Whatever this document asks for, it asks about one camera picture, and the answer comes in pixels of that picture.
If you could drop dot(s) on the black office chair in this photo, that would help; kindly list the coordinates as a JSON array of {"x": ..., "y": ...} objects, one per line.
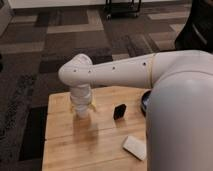
[{"x": 197, "y": 33}]

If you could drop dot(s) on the dark blue bowl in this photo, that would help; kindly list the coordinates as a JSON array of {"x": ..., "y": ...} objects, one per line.
[{"x": 144, "y": 102}]

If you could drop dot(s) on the white paper cup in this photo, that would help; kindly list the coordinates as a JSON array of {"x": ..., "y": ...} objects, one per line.
[{"x": 83, "y": 114}]

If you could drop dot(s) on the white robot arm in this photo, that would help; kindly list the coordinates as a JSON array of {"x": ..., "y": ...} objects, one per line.
[{"x": 179, "y": 114}]

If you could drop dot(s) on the white sponge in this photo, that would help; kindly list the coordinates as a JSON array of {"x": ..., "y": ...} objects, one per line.
[{"x": 136, "y": 147}]

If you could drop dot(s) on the black rolling cart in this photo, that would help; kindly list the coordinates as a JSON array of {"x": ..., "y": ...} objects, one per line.
[{"x": 122, "y": 8}]

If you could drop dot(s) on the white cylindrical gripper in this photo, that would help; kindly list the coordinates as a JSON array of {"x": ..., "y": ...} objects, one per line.
[{"x": 81, "y": 97}]

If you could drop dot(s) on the black eraser block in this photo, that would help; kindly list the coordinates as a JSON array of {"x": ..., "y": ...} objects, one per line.
[{"x": 119, "y": 111}]

